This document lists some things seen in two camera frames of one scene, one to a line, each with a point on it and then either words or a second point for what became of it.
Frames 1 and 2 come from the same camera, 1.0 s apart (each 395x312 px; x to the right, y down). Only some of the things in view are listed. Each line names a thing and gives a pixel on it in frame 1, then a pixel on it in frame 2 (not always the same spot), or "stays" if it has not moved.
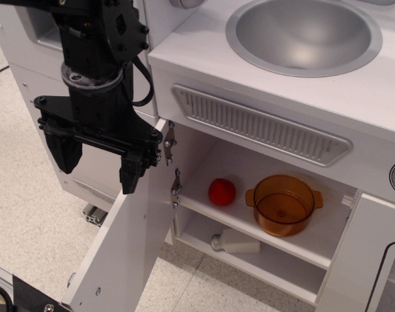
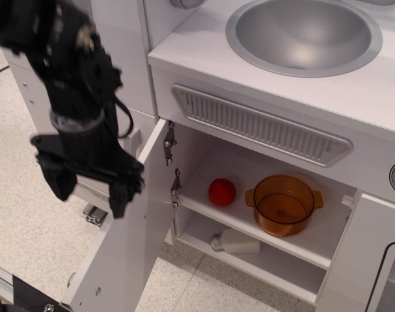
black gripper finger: x=132 y=168 -> x=119 y=198
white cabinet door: x=118 y=265 stays
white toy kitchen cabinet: x=285 y=125 stays
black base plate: x=26 y=298 stays
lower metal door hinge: x=176 y=187 stays
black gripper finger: x=67 y=151 -> x=63 y=182
